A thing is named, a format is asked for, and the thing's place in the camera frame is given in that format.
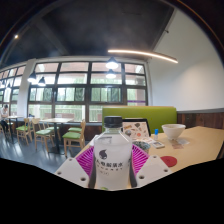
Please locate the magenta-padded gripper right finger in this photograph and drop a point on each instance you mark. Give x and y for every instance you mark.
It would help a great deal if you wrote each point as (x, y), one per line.
(151, 168)

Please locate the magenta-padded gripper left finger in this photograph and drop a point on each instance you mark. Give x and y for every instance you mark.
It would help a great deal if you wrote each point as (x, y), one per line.
(71, 170)

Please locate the clear plastic water bottle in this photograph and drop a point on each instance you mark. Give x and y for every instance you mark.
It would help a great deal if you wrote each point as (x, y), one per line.
(112, 160)

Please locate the flat round red coaster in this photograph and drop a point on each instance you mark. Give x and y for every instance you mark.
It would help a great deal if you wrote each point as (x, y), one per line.
(169, 161)

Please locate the small blue-capped bottle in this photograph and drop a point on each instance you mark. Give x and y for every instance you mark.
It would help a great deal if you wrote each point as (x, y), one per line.
(156, 135)

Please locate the group of green-seated wooden chairs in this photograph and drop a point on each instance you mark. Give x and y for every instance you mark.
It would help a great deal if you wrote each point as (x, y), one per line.
(72, 135)

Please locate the white paper napkin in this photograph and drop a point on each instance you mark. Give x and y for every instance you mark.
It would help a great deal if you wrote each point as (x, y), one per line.
(178, 143)

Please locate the black tablet with stickers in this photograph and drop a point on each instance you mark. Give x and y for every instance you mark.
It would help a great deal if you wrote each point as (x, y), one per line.
(136, 129)

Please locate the white ceramic bowl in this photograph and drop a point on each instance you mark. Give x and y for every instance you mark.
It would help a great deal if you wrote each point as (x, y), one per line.
(173, 131)

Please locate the large wooden dining table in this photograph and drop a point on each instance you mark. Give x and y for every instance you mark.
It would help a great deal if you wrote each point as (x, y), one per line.
(56, 120)

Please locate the green upholstered bench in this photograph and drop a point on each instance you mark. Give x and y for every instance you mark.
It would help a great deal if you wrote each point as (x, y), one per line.
(156, 115)

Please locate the small wooden dining table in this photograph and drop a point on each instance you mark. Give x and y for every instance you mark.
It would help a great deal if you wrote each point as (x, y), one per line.
(15, 117)

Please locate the person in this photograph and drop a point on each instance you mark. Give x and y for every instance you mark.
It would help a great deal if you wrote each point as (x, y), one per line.
(4, 115)

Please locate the group of black pendant lamps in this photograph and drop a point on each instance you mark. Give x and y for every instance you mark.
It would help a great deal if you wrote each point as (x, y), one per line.
(112, 63)

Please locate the curved linear ceiling light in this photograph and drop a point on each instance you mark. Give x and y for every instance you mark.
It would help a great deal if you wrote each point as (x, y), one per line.
(143, 53)

